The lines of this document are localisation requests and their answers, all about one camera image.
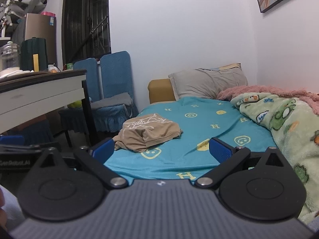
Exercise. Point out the teal printed bed sheet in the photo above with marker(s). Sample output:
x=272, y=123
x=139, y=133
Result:
x=199, y=119

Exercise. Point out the blue covered chair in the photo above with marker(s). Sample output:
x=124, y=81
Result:
x=116, y=72
x=86, y=77

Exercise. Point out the grey pillow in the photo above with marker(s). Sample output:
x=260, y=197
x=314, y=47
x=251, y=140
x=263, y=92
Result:
x=206, y=83

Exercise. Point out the dark green ribbed container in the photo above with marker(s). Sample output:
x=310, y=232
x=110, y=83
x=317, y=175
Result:
x=27, y=54

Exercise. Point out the tan pillow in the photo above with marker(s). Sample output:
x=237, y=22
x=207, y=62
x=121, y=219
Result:
x=230, y=66

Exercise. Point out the yellow card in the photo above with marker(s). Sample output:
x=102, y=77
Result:
x=36, y=62

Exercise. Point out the pink lidded container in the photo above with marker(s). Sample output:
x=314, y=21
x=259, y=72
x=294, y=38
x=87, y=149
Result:
x=48, y=14

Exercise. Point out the white desk with dark top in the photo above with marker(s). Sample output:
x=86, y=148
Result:
x=37, y=92

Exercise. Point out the tan printed shirt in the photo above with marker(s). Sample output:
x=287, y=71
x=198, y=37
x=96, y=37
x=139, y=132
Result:
x=147, y=132

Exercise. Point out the dark barred window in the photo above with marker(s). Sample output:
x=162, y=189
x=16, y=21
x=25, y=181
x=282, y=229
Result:
x=84, y=20

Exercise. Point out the grey seat cushion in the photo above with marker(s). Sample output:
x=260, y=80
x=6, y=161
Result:
x=112, y=100

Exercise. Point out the green printed fleece blanket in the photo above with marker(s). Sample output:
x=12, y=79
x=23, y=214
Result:
x=289, y=124

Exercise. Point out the silver refrigerator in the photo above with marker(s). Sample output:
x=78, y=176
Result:
x=39, y=29

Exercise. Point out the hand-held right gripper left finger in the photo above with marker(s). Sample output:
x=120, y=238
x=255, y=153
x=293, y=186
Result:
x=103, y=150

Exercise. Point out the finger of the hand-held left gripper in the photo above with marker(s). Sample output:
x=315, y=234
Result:
x=11, y=140

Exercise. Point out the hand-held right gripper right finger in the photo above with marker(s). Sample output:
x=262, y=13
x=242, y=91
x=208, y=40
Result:
x=220, y=151

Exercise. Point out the green round fruit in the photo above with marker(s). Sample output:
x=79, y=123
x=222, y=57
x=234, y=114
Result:
x=74, y=104

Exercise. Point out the mustard upholstered bed frame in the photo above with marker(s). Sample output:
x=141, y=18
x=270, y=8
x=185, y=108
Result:
x=159, y=90

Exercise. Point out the glass jar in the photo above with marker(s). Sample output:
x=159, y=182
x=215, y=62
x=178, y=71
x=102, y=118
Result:
x=10, y=57

